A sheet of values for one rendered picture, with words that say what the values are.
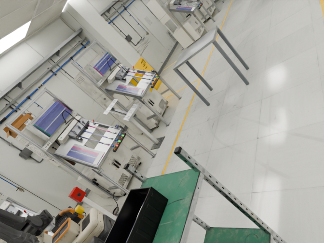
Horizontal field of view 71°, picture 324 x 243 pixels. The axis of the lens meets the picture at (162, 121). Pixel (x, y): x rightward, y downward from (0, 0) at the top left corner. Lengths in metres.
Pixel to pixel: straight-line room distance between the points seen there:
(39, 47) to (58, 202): 3.37
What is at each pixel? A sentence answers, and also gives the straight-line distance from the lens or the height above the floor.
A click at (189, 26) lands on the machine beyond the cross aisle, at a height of 0.48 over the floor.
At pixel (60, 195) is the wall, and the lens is 5.02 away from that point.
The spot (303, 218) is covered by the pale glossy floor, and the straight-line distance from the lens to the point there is 1.87.
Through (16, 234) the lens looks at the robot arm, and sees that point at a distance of 1.50.
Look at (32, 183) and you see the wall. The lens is 4.92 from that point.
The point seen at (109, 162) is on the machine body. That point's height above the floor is 0.51.
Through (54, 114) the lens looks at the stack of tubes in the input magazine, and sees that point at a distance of 3.64.
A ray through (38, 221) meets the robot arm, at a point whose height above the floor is 1.22.
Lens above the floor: 1.56
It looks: 20 degrees down
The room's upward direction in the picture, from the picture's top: 47 degrees counter-clockwise
